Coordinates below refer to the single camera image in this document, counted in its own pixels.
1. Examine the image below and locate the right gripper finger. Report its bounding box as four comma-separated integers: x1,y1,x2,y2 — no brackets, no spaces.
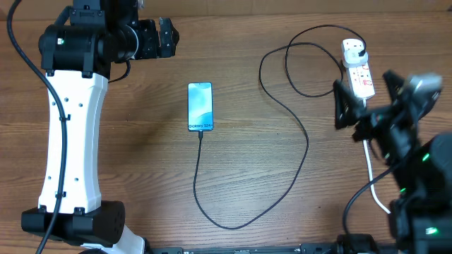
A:
382,70,409,104
333,80,367,130

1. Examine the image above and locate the black USB charging cable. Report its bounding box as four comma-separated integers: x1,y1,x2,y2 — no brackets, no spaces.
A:
192,24,368,231

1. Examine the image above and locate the blue Galaxy smartphone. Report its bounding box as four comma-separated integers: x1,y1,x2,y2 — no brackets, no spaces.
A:
188,82,214,131

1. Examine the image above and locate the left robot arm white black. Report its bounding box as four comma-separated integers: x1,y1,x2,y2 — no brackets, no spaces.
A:
21,0,179,253

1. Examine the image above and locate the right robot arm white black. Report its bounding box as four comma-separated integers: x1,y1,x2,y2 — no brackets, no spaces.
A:
333,71,451,253

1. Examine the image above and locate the white charger plug adapter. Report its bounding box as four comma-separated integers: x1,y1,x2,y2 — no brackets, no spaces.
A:
343,49,369,68

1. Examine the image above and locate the white power strip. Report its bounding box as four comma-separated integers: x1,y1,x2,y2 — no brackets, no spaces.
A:
340,38,376,102

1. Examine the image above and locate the white power strip cord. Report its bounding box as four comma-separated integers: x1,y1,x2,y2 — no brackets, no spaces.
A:
362,98,393,215

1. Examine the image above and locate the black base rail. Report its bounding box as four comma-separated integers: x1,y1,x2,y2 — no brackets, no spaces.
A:
84,241,400,254

